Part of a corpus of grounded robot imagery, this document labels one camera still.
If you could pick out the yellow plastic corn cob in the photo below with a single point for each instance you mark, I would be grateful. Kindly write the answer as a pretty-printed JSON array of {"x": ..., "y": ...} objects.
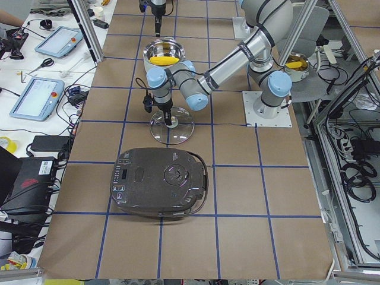
[{"x": 163, "y": 60}]

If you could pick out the far blue teach pendant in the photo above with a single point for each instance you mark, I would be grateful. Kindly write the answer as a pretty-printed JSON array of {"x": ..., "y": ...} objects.
[{"x": 60, "y": 43}]

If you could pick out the glass pot lid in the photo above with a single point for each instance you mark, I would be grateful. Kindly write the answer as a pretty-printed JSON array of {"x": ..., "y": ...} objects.
[{"x": 178, "y": 132}]

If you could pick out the black scissors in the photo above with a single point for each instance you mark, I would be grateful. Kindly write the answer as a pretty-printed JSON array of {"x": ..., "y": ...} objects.
[{"x": 48, "y": 62}]

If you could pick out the dark brown rice cooker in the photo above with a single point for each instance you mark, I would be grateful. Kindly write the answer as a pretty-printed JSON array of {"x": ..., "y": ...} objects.
[{"x": 159, "y": 182}]

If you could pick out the yellow tape roll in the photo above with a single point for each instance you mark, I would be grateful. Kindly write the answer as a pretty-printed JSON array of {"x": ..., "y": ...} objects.
[{"x": 8, "y": 144}]

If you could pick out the aluminium frame post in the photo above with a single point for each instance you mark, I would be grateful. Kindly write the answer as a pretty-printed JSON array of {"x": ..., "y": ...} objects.
[{"x": 80, "y": 13}]

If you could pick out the black computer box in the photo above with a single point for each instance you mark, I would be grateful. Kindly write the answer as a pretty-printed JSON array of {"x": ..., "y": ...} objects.
[{"x": 32, "y": 188}]

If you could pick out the grey chair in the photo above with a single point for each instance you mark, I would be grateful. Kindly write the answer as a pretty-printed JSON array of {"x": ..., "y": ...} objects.
[{"x": 311, "y": 87}]

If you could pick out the blue teach pendant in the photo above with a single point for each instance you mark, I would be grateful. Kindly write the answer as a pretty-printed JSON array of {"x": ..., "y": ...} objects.
[
  {"x": 38, "y": 99},
  {"x": 60, "y": 43}
]

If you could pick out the black power brick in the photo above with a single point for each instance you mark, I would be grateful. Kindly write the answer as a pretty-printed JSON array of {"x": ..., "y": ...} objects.
[{"x": 49, "y": 143}]

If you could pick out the white paper cup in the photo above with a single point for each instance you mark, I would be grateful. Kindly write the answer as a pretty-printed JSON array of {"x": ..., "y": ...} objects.
[{"x": 99, "y": 13}]

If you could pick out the steel pot with lid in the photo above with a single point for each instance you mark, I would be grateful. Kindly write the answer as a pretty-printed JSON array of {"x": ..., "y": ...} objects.
[{"x": 297, "y": 67}]

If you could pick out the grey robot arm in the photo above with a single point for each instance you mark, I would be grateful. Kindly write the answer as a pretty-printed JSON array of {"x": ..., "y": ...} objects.
[
  {"x": 270, "y": 21},
  {"x": 158, "y": 9}
]

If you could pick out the near blue teach pendant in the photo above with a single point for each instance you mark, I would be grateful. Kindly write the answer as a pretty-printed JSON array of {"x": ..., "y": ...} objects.
[{"x": 38, "y": 99}]

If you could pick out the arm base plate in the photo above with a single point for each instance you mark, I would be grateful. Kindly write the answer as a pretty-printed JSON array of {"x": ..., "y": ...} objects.
[
  {"x": 257, "y": 114},
  {"x": 241, "y": 30}
]

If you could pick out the pale green electric pot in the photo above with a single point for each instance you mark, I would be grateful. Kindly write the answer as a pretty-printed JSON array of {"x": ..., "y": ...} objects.
[{"x": 162, "y": 52}]

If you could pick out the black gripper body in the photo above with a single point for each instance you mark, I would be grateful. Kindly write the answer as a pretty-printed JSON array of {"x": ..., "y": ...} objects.
[
  {"x": 156, "y": 9},
  {"x": 164, "y": 105}
]

